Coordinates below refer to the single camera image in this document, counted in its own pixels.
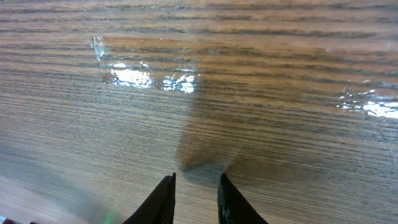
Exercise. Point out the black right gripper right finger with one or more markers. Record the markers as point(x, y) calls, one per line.
point(233, 208)

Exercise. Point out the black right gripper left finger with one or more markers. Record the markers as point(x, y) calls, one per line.
point(159, 206)

